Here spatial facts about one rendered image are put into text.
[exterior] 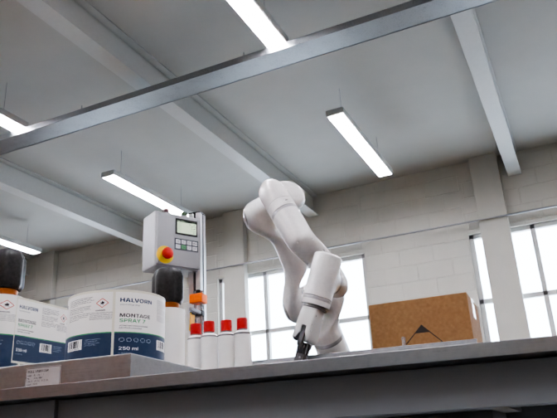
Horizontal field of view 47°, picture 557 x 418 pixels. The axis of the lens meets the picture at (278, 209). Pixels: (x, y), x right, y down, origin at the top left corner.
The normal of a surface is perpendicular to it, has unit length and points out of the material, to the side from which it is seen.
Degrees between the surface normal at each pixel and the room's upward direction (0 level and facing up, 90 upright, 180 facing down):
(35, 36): 180
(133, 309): 90
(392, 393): 90
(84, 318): 90
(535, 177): 90
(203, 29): 180
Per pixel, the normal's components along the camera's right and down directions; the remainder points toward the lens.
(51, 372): -0.33, -0.32
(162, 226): 0.58, -0.32
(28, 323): 0.90, -0.19
